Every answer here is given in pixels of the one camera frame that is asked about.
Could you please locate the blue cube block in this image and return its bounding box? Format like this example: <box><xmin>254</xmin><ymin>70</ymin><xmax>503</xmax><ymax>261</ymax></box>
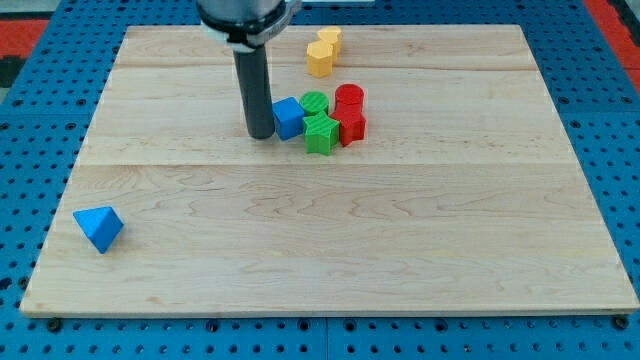
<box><xmin>272</xmin><ymin>97</ymin><xmax>305</xmax><ymax>141</ymax></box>

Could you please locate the blue triangle block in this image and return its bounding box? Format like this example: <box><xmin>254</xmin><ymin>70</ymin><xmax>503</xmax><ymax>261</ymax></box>
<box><xmin>73</xmin><ymin>206</ymin><xmax>124</xmax><ymax>254</ymax></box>

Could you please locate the green star block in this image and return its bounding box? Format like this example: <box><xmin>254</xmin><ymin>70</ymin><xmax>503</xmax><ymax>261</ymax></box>
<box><xmin>303</xmin><ymin>112</ymin><xmax>339</xmax><ymax>156</ymax></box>

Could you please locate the red star block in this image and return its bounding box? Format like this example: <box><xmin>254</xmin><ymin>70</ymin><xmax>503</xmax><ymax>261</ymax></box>
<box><xmin>330</xmin><ymin>108</ymin><xmax>366</xmax><ymax>147</ymax></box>

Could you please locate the green cylinder block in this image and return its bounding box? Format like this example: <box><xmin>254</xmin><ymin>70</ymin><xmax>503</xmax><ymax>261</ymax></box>
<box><xmin>299</xmin><ymin>91</ymin><xmax>329</xmax><ymax>116</ymax></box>

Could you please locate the red cylinder block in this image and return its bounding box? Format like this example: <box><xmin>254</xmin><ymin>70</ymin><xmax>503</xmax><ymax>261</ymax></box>
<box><xmin>334</xmin><ymin>83</ymin><xmax>364</xmax><ymax>112</ymax></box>

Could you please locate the yellow hexagon block front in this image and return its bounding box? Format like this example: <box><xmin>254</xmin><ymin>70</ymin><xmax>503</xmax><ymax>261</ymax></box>
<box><xmin>306</xmin><ymin>40</ymin><xmax>333</xmax><ymax>78</ymax></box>

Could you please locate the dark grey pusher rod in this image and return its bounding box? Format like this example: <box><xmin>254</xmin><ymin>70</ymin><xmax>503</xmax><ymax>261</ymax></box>
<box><xmin>233</xmin><ymin>45</ymin><xmax>275</xmax><ymax>140</ymax></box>

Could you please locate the wooden board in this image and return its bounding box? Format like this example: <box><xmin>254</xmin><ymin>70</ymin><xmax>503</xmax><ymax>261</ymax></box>
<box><xmin>21</xmin><ymin>25</ymin><xmax>639</xmax><ymax>319</ymax></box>

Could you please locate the yellow block rear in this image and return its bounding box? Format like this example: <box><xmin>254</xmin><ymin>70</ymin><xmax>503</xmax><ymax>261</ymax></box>
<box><xmin>317</xmin><ymin>25</ymin><xmax>342</xmax><ymax>59</ymax></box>

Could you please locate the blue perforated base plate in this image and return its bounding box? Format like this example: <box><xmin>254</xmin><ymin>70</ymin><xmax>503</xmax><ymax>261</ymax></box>
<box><xmin>1</xmin><ymin>1</ymin><xmax>639</xmax><ymax>359</ymax></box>

